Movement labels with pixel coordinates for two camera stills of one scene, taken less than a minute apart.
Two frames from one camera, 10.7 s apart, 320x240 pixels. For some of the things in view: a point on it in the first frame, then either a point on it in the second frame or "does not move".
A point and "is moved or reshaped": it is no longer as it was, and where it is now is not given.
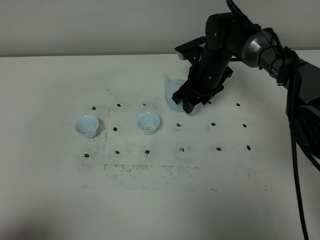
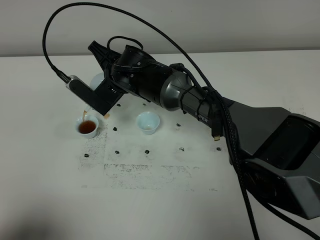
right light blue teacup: x=148 y=122 does not move
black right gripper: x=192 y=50 -> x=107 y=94
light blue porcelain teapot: x=171 y=86 is moved or reshaped
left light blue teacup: x=86 y=126 does not move
